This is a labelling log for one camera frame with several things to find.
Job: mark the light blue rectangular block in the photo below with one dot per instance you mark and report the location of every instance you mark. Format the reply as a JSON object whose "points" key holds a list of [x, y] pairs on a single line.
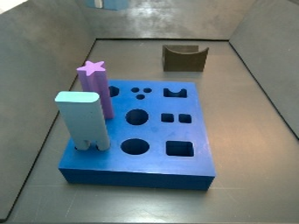
{"points": [[113, 5]]}

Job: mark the dark blue shape board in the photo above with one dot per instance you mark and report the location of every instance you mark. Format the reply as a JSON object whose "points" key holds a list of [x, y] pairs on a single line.
{"points": [[159, 145]]}

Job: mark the black curved fixture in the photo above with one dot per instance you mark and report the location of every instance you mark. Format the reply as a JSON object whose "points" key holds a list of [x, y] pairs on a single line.
{"points": [[183, 58]]}

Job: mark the light blue arch peg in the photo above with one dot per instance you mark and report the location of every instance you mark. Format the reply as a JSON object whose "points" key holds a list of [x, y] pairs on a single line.
{"points": [[81, 113]]}

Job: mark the purple star peg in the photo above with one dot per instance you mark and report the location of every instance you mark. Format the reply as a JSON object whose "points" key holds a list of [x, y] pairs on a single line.
{"points": [[93, 81]]}

